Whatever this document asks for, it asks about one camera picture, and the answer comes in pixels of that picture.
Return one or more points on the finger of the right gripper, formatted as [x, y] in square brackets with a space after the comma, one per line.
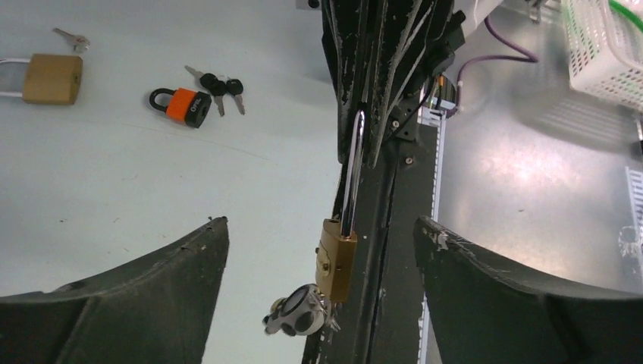
[344, 36]
[402, 31]

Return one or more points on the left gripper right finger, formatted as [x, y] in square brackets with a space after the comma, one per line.
[487, 308]

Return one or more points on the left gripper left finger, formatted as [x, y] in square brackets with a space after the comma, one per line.
[157, 308]

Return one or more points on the black keys bunch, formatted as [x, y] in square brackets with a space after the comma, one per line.
[218, 87]

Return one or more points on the small brass padlock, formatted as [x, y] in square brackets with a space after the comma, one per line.
[338, 240]

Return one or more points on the orange black padlock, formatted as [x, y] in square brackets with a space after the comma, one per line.
[185, 106]

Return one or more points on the large brass padlock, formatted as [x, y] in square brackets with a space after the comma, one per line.
[49, 79]

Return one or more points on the silver key of large padlock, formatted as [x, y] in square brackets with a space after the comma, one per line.
[79, 43]

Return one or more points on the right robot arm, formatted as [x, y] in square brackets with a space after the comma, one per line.
[466, 17]

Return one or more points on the right circuit board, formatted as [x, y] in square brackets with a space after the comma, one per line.
[444, 98]

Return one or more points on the white plastic basket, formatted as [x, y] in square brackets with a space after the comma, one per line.
[604, 46]

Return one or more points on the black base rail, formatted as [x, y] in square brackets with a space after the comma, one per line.
[381, 321]

